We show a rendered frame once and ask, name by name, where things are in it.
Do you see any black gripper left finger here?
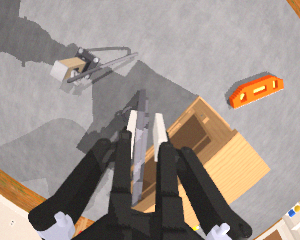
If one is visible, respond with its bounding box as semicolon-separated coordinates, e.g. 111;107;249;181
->
28;110;137;240

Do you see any tan wooden cabinet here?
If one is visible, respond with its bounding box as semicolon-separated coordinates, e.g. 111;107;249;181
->
122;89;270;228

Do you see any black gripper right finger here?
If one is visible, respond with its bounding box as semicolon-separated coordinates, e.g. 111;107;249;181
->
153;113;252;240

